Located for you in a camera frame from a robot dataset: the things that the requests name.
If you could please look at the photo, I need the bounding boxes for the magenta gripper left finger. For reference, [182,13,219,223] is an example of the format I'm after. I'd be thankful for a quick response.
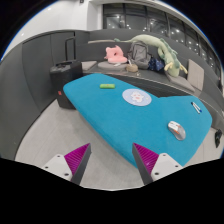
[42,143,91,185]

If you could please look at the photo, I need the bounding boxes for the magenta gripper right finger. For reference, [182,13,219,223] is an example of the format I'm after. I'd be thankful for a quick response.
[132,143,182,185]

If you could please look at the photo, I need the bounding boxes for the grey white computer mouse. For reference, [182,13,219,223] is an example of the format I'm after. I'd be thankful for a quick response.
[168,121,186,141]

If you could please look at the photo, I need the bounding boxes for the round white mouse pad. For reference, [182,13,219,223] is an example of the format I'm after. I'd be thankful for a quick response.
[122,88,152,106]

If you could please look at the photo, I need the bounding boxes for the blue felt table cover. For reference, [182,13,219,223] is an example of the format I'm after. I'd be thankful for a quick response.
[63,73,212,165]

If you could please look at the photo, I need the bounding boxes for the blue white pen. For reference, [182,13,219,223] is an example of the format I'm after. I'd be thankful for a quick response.
[191,102,202,114]

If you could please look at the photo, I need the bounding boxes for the green rectangular case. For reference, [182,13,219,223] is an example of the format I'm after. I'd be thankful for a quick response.
[100,84,115,89]

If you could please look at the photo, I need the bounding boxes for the grey square cushion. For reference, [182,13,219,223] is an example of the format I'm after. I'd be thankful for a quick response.
[167,74,195,92]

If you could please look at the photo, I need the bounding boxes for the black rolling suitcase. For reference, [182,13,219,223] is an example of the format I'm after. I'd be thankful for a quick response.
[49,37,84,110]

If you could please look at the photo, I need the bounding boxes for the small brown pouch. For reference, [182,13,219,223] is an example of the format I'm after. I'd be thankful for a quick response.
[126,61,138,73]

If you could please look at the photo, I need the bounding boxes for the beige upright cushion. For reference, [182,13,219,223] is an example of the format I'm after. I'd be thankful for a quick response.
[187,59,204,91]

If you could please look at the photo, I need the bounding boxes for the dark blue bag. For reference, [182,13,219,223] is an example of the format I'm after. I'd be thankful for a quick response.
[148,57,164,72]

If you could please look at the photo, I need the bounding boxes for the round grey seat cushion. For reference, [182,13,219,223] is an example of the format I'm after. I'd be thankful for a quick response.
[98,61,126,71]

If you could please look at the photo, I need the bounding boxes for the green dragon plush toy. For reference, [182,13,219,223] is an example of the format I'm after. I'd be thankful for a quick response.
[114,34,189,78]

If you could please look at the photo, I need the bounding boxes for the grey backpack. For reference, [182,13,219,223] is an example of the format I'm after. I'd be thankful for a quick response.
[128,41,151,70]

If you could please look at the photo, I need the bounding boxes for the pink plush pillow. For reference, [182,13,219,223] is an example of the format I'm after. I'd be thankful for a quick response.
[105,45,127,64]

